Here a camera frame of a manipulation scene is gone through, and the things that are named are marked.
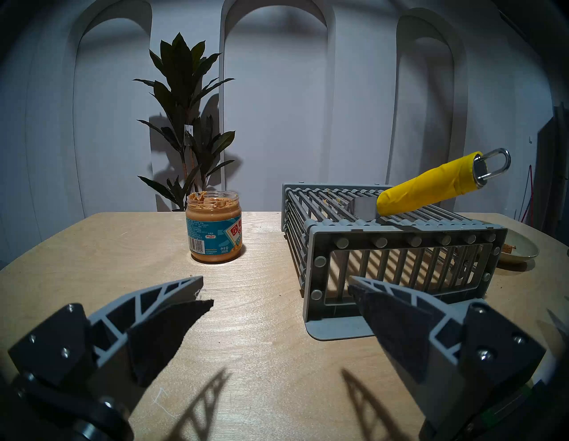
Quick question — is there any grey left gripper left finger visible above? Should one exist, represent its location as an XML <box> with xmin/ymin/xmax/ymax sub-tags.
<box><xmin>8</xmin><ymin>276</ymin><xmax>215</xmax><ymax>414</ymax></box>

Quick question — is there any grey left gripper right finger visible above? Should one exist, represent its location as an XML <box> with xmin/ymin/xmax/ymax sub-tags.
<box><xmin>348</xmin><ymin>277</ymin><xmax>546</xmax><ymax>434</ymax></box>

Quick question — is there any green ceramic plate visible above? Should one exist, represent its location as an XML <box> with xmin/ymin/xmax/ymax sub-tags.
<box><xmin>498</xmin><ymin>228</ymin><xmax>540</xmax><ymax>267</ymax></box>

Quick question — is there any yellow handled butter knife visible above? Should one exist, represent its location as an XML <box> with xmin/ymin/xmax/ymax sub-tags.
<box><xmin>377</xmin><ymin>148</ymin><xmax>512</xmax><ymax>217</ymax></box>

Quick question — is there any peanut butter jar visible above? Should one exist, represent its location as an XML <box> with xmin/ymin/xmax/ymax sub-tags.
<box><xmin>186</xmin><ymin>191</ymin><xmax>243</xmax><ymax>265</ymax></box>

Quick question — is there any grey dish rack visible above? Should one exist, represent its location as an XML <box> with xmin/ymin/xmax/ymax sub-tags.
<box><xmin>281</xmin><ymin>183</ymin><xmax>508</xmax><ymax>341</ymax></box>

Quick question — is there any dark grey door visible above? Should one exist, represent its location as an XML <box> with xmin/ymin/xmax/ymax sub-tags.
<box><xmin>535</xmin><ymin>102</ymin><xmax>569</xmax><ymax>246</ymax></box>

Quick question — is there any tall potted plant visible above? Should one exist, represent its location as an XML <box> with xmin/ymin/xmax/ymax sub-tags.
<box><xmin>133</xmin><ymin>32</ymin><xmax>236</xmax><ymax>212</ymax></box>

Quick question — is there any red handled broom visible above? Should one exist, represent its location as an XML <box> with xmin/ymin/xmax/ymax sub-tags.
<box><xmin>519</xmin><ymin>164</ymin><xmax>535</xmax><ymax>228</ymax></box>

